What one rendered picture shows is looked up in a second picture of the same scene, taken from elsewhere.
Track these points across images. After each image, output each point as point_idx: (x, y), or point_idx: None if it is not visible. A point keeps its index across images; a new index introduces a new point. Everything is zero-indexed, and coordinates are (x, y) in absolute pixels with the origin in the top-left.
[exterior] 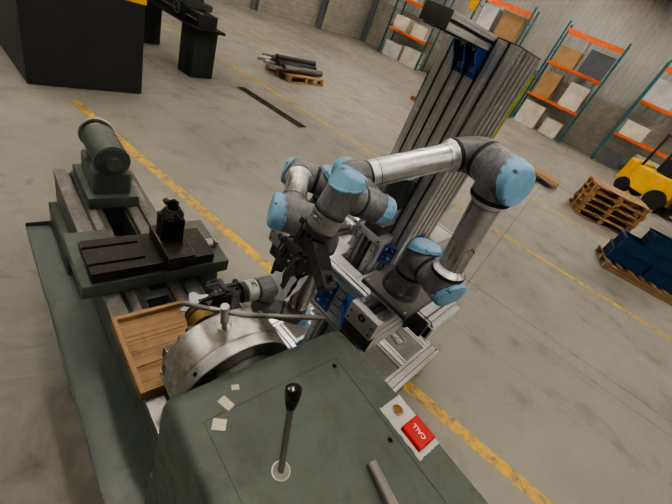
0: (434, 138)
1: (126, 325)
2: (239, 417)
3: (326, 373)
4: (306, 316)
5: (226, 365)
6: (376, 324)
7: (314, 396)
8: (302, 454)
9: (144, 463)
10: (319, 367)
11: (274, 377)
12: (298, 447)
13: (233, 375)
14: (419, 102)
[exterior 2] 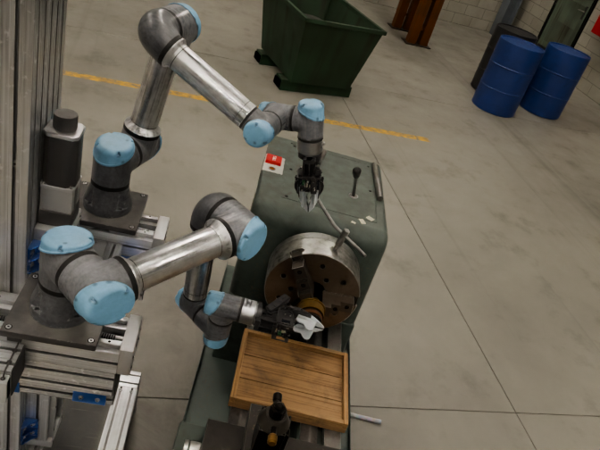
0: (51, 66)
1: (334, 417)
2: (359, 214)
3: (295, 197)
4: None
5: None
6: (169, 219)
7: None
8: (339, 192)
9: None
10: (297, 200)
11: (329, 212)
12: (339, 194)
13: (348, 229)
14: (36, 50)
